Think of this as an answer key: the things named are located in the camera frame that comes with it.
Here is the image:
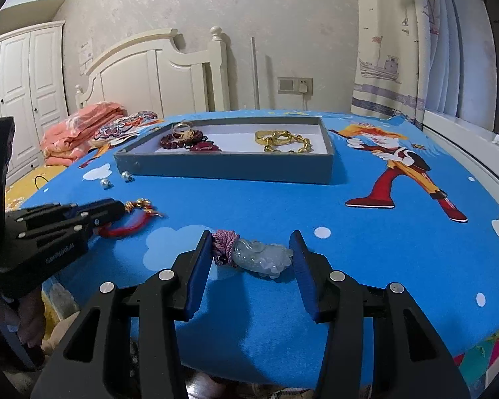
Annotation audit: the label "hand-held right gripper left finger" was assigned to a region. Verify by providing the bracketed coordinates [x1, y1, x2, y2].
[30, 229, 214, 399]

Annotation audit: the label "grey shallow tray box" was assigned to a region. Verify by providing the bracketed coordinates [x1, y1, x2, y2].
[113, 117, 334, 185]

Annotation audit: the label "blue cartoon printed tablecloth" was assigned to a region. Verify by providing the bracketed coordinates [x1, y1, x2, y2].
[21, 110, 499, 387]

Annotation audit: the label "jade pendant with pink cord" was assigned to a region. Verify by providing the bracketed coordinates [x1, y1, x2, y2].
[212, 229, 294, 280]

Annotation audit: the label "cream wooden headboard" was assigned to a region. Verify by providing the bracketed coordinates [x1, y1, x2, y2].
[75, 25, 231, 119]

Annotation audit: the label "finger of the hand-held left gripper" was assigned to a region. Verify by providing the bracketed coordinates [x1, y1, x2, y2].
[7, 199, 126, 228]
[12, 218, 99, 242]

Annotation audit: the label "folded pink blanket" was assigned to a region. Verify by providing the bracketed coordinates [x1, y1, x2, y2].
[40, 102, 128, 159]

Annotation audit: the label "dark red bead bracelet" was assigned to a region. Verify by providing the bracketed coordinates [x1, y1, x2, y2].
[160, 130, 209, 149]

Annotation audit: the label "white wardrobe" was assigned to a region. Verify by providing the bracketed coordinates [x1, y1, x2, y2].
[0, 21, 69, 184]

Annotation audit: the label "person's left hand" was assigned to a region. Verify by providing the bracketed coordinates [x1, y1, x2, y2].
[0, 289, 46, 352]

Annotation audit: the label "grey wall socket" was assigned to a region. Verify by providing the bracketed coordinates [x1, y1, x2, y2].
[278, 77, 313, 94]

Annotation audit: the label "ship printed curtain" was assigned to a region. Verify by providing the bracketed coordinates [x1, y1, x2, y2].
[351, 0, 495, 131]

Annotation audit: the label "smooth gold bangle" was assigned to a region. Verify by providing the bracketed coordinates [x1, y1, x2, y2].
[255, 130, 289, 147]

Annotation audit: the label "round patterned cushion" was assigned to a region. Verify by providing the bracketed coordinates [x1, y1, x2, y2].
[92, 111, 159, 147]

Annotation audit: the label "red cord bracelet gold charms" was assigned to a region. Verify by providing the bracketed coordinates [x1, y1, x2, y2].
[97, 198, 166, 238]

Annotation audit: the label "gold chain bracelet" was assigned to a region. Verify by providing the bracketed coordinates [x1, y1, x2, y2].
[264, 132, 313, 154]

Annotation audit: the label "white window sill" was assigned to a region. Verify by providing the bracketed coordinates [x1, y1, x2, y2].
[422, 108, 499, 225]

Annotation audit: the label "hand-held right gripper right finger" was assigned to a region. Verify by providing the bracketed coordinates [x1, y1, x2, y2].
[289, 229, 472, 399]

